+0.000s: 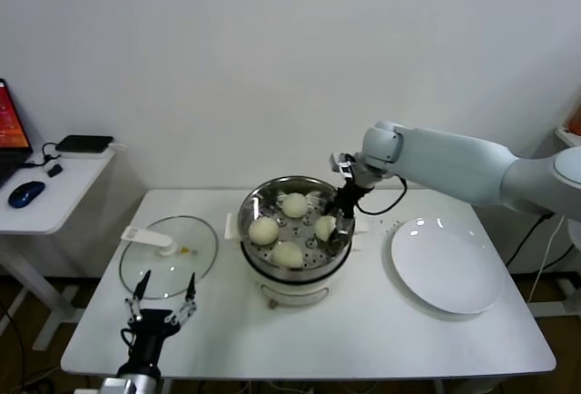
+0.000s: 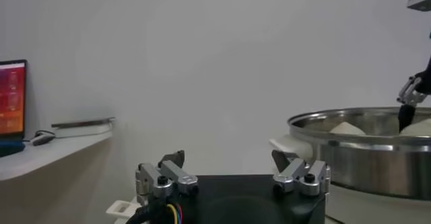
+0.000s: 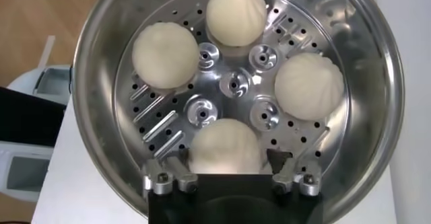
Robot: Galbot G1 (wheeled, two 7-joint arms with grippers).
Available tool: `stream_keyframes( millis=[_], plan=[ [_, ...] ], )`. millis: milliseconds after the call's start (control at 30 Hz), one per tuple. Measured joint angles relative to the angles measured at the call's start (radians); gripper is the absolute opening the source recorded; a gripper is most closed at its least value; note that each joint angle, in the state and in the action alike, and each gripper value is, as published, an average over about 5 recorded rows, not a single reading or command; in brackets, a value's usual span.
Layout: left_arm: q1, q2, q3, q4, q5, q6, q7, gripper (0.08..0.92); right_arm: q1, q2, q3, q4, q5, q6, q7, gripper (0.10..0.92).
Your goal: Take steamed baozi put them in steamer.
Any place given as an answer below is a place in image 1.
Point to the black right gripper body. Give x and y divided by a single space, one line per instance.
348 199

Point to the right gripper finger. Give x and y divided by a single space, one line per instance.
333 208
344 229

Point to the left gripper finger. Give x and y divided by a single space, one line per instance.
140 292
190 292

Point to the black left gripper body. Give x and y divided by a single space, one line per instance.
150 332

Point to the white steamed baozi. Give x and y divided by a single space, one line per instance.
287 254
263 232
324 227
295 204

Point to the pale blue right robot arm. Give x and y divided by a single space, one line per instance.
454 162

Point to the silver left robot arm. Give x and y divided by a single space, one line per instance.
131 380

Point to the stainless steel steamer basket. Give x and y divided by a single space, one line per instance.
252 205

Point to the white electric cooker pot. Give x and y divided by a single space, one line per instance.
295 292

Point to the white round plate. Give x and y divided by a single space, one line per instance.
445 267

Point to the white side desk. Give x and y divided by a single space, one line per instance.
50 203

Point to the small black dongle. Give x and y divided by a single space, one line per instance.
55 170

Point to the blue computer mouse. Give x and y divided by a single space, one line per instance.
26 194

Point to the flat black box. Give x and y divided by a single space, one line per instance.
84 143

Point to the laptop with red screen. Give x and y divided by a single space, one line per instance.
9 126

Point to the white shelf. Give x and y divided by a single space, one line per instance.
569 140

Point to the orange object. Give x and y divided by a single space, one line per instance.
576 121

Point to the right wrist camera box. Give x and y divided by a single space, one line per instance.
344 164

